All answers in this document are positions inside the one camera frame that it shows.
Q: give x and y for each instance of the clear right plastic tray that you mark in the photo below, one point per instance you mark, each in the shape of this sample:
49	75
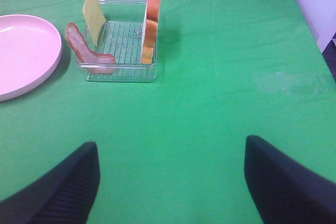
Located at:
121	36

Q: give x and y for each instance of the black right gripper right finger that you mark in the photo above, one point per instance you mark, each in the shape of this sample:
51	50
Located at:
283	190

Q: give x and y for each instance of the yellow cheese slice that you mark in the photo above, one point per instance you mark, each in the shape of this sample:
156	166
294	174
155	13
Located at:
94	18

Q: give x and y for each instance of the bacon strip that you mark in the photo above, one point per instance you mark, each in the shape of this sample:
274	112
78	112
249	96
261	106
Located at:
79	45

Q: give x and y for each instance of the bread slice with crust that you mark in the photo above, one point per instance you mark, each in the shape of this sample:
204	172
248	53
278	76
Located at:
150	30

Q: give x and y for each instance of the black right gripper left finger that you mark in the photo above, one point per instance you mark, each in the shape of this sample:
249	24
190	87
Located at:
65	194

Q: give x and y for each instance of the pink plate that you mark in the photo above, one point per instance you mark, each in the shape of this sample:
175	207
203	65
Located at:
31	49

